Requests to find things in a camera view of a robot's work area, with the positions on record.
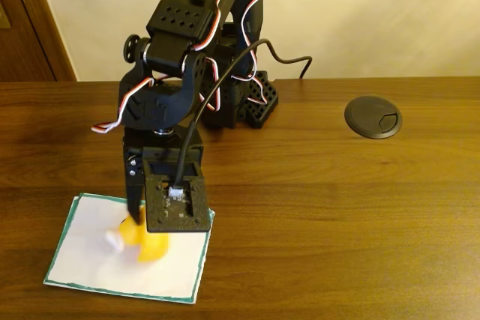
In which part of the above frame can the yellow duck toy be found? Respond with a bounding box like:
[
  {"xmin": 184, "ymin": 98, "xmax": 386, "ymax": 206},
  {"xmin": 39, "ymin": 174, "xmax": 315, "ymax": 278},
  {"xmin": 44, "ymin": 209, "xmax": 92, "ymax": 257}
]
[{"xmin": 104, "ymin": 205, "xmax": 173, "ymax": 263}]

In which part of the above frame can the white paper green border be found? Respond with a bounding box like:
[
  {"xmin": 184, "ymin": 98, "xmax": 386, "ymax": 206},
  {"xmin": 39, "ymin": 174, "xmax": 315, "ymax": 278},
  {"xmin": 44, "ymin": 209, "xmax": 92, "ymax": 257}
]
[{"xmin": 43, "ymin": 192, "xmax": 217, "ymax": 304}]

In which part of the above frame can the brown wooden door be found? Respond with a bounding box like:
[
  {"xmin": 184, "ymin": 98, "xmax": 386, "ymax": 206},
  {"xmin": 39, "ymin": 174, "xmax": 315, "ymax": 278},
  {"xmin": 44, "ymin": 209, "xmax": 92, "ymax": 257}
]
[{"xmin": 0, "ymin": 0, "xmax": 78, "ymax": 83}]

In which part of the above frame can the black camera board mount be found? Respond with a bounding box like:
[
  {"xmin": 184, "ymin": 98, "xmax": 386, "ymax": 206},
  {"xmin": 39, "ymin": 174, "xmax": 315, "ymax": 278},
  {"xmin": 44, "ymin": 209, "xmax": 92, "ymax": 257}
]
[{"xmin": 142, "ymin": 147, "xmax": 212, "ymax": 234}]

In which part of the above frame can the red white black servo wire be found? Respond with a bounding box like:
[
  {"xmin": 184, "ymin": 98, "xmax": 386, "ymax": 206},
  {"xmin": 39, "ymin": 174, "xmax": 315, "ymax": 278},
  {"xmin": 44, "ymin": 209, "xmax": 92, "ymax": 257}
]
[{"xmin": 91, "ymin": 0, "xmax": 241, "ymax": 135}]

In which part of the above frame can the black round cable grommet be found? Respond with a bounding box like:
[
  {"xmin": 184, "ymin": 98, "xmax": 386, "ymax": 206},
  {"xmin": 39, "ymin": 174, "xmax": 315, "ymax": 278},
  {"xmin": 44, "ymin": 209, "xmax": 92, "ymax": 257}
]
[{"xmin": 343, "ymin": 95, "xmax": 404, "ymax": 140}]

